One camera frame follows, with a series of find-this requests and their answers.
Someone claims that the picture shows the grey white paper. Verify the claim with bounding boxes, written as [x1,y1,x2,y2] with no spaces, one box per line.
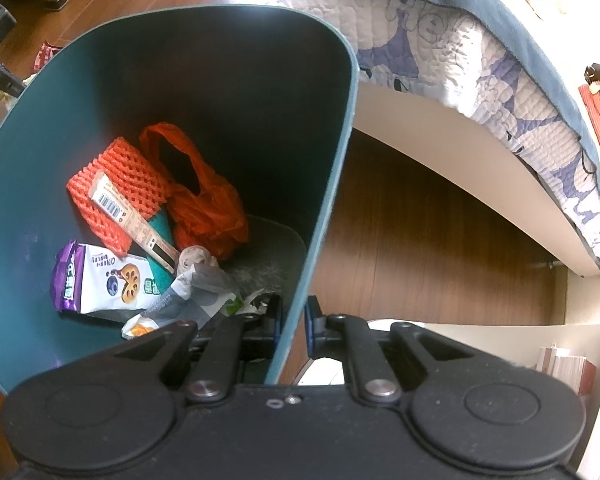
[176,245,219,276]

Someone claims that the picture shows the beige snack bar wrapper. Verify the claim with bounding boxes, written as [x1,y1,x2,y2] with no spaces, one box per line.
[88,170,180,265]

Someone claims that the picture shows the white nightstand shelf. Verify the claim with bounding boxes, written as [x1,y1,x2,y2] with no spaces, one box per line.
[300,320,600,479]

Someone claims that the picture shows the dark teal trash bin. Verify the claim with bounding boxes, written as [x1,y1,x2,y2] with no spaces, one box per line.
[0,4,358,392]

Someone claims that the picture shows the red plastic bag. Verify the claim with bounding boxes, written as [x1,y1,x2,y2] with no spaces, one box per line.
[140,122,249,261]

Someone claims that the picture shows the white green wrapper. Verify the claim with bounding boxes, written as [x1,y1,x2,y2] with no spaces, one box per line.
[121,263,271,340]

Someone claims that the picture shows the white purple biscuit package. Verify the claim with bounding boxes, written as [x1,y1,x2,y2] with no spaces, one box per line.
[50,240,160,323]

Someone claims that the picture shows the orange foam fruit net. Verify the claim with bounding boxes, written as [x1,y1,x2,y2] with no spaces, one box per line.
[66,136,171,257]

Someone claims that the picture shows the books on shelf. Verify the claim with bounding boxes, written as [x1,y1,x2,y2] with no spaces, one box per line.
[535,346,597,396]

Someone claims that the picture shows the dark red snack wrapper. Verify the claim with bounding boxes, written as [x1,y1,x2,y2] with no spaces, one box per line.
[32,41,61,73]

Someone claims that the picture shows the white teal tissue pack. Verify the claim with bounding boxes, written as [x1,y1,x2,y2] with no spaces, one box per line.
[146,208,176,294]

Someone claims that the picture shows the bed with orange bedspread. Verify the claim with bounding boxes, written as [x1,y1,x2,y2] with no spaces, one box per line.
[285,0,600,270]

